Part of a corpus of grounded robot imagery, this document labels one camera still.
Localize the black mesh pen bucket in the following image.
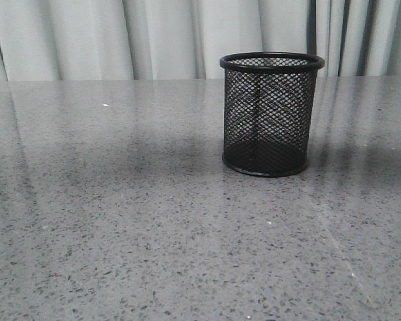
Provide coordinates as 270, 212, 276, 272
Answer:
219, 52, 325, 177

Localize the grey pleated curtain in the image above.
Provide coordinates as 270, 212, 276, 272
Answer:
0, 1, 401, 81

